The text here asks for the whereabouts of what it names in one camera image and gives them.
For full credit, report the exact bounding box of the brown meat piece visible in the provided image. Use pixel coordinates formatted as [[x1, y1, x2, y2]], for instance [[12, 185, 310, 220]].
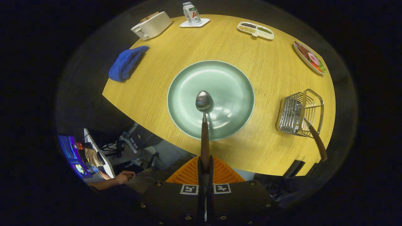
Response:
[[295, 42, 311, 60]]

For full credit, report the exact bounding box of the blue cloth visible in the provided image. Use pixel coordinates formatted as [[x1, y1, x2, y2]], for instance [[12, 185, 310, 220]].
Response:
[[108, 46, 150, 83]]

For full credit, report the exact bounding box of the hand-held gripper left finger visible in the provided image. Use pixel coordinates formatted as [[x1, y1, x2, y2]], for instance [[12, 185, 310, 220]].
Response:
[[140, 156, 206, 226]]

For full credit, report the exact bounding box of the pale green plate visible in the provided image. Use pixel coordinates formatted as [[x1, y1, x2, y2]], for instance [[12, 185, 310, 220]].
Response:
[[167, 60, 255, 141]]

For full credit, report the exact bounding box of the white laptop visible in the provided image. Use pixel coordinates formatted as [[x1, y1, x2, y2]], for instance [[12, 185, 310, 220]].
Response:
[[83, 128, 116, 179]]

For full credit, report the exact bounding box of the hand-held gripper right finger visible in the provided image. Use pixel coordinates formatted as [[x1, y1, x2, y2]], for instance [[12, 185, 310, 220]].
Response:
[[206, 155, 280, 226]]

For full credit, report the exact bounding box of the white toaster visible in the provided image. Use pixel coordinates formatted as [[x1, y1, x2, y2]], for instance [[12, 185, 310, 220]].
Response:
[[131, 11, 174, 41]]

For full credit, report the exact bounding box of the brown toast slice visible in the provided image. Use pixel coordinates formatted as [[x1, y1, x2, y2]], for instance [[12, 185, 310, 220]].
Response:
[[140, 12, 160, 23]]

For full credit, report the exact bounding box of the white plastic bottle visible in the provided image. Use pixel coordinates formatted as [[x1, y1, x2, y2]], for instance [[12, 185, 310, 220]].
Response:
[[182, 2, 202, 26]]

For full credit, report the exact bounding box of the wooden handled fork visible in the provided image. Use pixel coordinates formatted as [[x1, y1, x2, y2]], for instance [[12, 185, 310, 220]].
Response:
[[303, 118, 328, 162]]

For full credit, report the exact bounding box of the white square coaster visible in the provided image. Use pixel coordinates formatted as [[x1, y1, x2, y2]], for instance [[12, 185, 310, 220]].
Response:
[[179, 18, 210, 28]]

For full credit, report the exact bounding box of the metal wire basket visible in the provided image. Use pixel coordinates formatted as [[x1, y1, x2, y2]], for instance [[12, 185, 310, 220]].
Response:
[[276, 89, 324, 138]]

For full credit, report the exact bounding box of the white oval food plate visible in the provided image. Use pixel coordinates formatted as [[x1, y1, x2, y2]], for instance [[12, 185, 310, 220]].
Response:
[[293, 41, 327, 75]]

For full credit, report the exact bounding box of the white divided dish with beans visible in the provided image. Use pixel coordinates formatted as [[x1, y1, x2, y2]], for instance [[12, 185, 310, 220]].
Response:
[[237, 21, 274, 40]]

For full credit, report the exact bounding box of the wooden handled spoon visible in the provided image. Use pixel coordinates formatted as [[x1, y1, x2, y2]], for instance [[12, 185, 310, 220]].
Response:
[[195, 90, 214, 175]]

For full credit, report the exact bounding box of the lit computer monitor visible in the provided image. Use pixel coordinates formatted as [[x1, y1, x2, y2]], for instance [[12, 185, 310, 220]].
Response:
[[57, 135, 84, 179]]

